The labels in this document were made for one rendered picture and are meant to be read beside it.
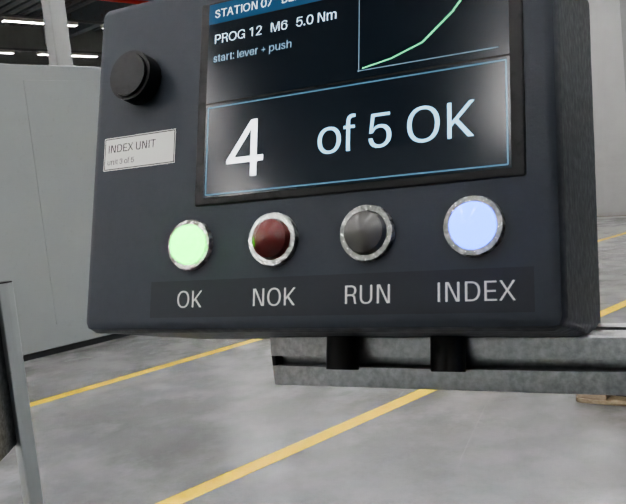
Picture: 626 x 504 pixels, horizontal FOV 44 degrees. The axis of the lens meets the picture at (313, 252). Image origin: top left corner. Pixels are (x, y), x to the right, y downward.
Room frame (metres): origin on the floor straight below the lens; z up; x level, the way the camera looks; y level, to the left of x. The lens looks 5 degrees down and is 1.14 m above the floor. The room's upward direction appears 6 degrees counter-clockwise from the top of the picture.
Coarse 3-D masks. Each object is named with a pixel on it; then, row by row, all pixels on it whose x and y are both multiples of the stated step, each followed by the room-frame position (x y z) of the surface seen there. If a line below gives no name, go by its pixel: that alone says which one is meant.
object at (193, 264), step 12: (180, 228) 0.40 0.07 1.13; (192, 228) 0.40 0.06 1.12; (204, 228) 0.40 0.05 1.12; (180, 240) 0.40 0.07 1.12; (192, 240) 0.40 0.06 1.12; (204, 240) 0.40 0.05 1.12; (168, 252) 0.41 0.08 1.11; (180, 252) 0.40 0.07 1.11; (192, 252) 0.39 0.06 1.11; (204, 252) 0.40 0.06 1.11; (180, 264) 0.40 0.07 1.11; (192, 264) 0.40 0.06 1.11
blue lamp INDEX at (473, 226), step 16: (464, 208) 0.33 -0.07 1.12; (480, 208) 0.33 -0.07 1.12; (496, 208) 0.33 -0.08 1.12; (448, 224) 0.34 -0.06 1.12; (464, 224) 0.33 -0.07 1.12; (480, 224) 0.33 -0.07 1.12; (496, 224) 0.33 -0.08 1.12; (448, 240) 0.34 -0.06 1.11; (464, 240) 0.33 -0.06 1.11; (480, 240) 0.33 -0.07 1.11; (496, 240) 0.33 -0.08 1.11
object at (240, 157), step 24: (264, 96) 0.40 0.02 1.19; (288, 96) 0.39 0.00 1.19; (216, 120) 0.41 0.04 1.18; (240, 120) 0.40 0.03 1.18; (264, 120) 0.40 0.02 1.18; (216, 144) 0.41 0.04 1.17; (240, 144) 0.40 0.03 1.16; (264, 144) 0.39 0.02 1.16; (216, 168) 0.41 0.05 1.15; (240, 168) 0.40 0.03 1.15; (264, 168) 0.39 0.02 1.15; (216, 192) 0.40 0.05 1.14; (240, 192) 0.40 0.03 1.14
